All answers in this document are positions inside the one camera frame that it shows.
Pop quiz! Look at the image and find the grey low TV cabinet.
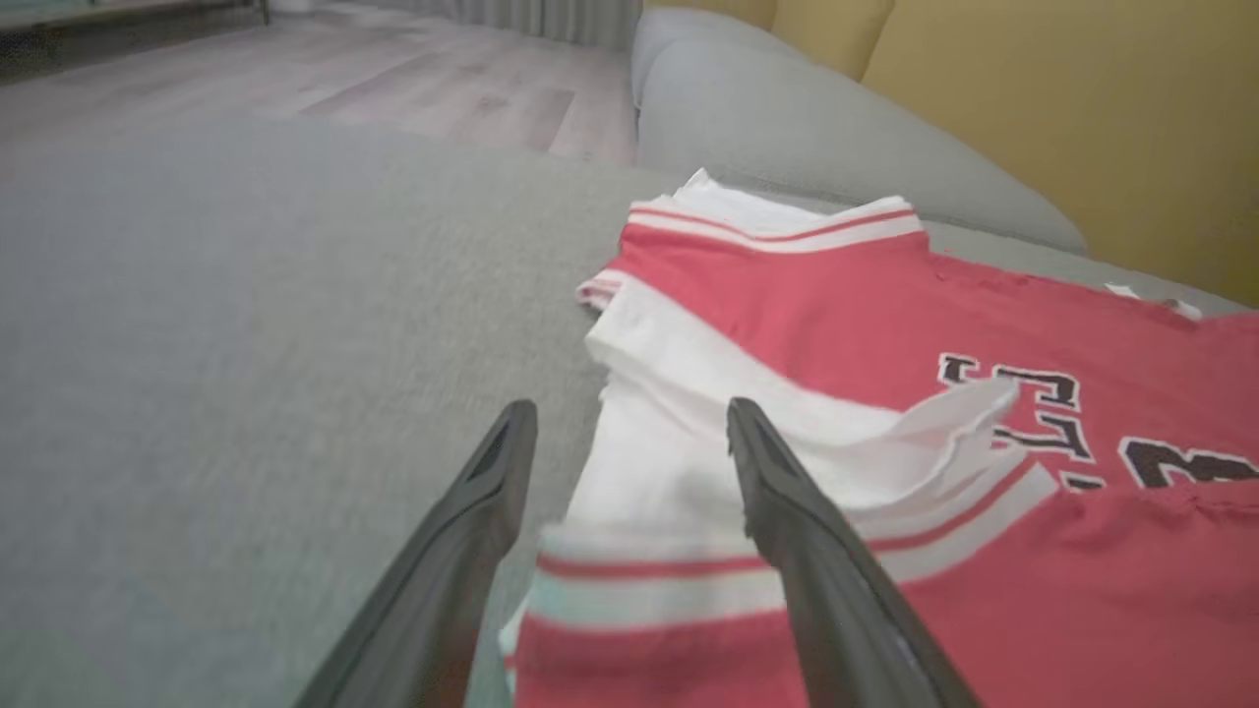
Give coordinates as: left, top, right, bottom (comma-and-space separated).
0, 0, 272, 30

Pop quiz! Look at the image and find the yellow sofa backrest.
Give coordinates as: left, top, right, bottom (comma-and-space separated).
644, 0, 1259, 309

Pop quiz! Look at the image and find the grey sofa chaise cushion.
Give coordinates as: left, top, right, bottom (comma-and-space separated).
0, 108, 1259, 708

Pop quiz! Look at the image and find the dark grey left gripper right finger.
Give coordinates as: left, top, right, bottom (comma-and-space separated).
726, 397, 985, 708

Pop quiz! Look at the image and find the grey pleated curtain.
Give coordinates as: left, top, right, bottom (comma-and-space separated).
393, 0, 642, 52

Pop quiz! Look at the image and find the red white jersey with lettering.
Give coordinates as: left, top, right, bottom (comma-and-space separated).
497, 167, 1259, 708

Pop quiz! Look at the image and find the grey sofa seat cushion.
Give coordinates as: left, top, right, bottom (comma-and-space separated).
629, 8, 1089, 258

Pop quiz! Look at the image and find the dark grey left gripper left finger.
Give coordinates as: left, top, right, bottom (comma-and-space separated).
295, 399, 540, 708

